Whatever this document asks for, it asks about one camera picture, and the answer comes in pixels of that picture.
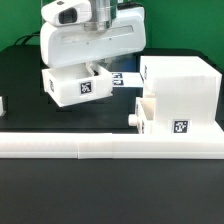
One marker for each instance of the white front drawer tray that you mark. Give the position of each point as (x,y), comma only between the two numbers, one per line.
(143,118)

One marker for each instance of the white drawer cabinet box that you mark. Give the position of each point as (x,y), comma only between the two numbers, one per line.
(185,91)

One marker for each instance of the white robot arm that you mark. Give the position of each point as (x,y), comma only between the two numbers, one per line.
(93,15)

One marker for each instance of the fiducial marker sheet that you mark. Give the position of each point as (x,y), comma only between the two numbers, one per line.
(127,79)

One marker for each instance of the white L-shaped fence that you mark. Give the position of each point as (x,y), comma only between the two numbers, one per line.
(112,146)

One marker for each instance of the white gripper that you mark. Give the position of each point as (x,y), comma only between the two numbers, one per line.
(70,45)

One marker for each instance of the white drawer tray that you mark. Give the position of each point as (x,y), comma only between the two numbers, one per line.
(143,118)
(73,84)

